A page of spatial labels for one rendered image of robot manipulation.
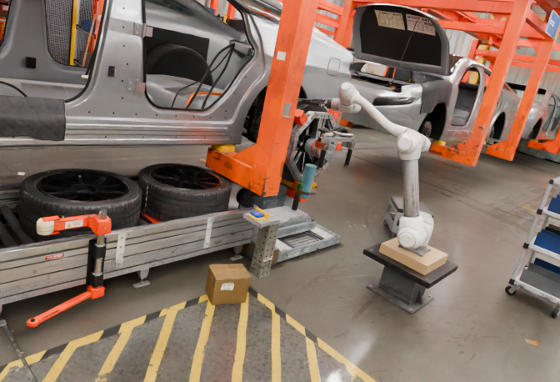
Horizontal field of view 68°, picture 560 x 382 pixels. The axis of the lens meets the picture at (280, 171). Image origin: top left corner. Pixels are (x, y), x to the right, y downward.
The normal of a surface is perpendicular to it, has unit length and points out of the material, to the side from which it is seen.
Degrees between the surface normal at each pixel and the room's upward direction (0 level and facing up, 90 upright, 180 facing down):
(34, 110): 89
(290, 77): 90
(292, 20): 90
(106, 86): 91
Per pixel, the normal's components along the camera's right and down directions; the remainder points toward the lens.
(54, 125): 0.70, 0.33
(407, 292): -0.68, 0.07
